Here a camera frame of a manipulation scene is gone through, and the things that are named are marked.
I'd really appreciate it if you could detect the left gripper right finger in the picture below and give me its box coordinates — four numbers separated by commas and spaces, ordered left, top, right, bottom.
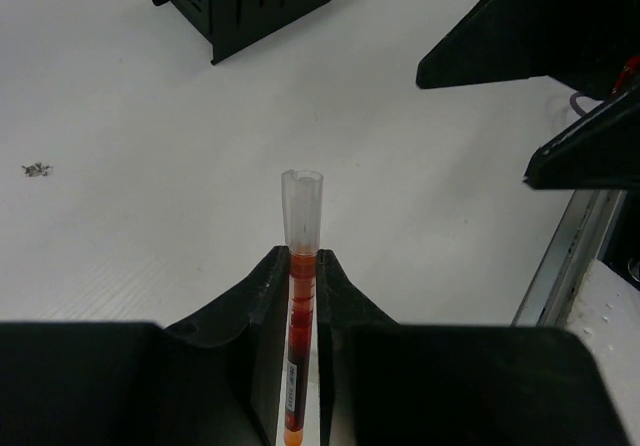
316, 250, 629, 445

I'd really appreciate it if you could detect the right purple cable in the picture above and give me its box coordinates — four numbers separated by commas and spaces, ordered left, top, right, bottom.
569, 93, 601, 117

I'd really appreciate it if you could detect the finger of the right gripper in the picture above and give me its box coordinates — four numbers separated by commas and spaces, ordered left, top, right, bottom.
416, 0, 639, 100
524, 83, 639, 191

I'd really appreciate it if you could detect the orange pencil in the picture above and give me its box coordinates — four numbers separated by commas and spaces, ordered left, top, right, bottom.
281, 169, 323, 445

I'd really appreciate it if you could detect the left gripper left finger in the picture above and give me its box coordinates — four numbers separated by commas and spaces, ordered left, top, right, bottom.
1, 246, 289, 445

